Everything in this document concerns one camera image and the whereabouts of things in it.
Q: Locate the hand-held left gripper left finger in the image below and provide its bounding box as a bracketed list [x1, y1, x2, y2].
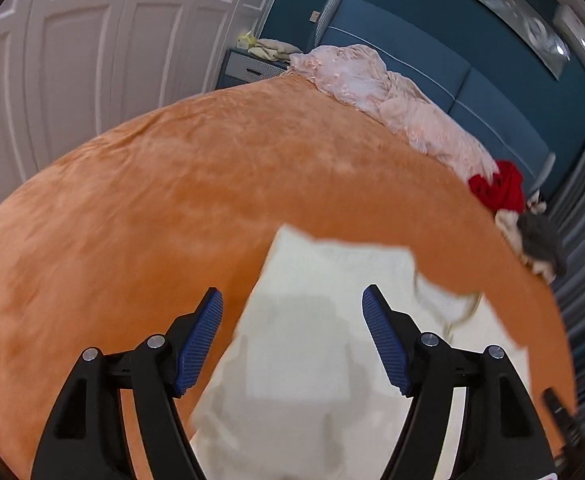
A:
[30, 287, 224, 480]

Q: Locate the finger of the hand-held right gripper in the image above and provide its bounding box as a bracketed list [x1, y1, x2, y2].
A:
[543, 389, 582, 448]

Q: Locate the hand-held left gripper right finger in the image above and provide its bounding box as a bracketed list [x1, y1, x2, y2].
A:
[362, 284, 558, 480]

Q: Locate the white padded garment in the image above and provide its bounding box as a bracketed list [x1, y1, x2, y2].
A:
[190, 224, 528, 480]

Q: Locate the orange plush blanket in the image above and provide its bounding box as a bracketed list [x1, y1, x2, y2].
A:
[0, 72, 580, 480]

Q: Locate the cream cloth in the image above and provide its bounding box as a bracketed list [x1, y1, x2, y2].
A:
[495, 200, 558, 281]

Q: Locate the dark grey cloth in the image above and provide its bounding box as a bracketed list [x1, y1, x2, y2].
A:
[517, 214, 568, 276]

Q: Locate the red cloth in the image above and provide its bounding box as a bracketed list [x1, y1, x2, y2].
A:
[468, 160, 527, 212]

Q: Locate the pink quilt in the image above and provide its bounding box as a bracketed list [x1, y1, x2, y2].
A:
[288, 44, 498, 178]

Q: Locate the blue nightstand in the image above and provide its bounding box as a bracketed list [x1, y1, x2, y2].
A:
[216, 49, 293, 92]

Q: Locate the blue upholstered headboard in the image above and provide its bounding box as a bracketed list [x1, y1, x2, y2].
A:
[317, 0, 558, 201]

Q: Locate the white panelled wardrobe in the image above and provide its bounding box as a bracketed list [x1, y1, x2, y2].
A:
[0, 0, 293, 231]

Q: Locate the beige cloth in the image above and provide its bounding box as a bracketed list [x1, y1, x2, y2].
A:
[249, 39, 303, 62]

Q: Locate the silver wall art panel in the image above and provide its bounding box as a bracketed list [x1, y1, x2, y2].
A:
[412, 0, 573, 81]

